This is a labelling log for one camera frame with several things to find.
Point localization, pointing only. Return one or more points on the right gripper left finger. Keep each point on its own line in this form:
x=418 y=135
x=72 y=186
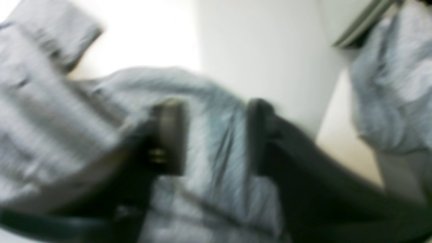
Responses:
x=116 y=211

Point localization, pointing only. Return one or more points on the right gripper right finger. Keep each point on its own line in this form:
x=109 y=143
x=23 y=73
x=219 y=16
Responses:
x=321 y=201

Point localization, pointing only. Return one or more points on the grey t-shirt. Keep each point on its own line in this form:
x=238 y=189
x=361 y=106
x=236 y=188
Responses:
x=53 y=130

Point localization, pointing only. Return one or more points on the light grey cloth pile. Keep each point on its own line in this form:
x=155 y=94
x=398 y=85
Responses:
x=391 y=82

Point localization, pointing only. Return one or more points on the left white bin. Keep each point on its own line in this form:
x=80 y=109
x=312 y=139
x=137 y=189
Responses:
x=350 y=19

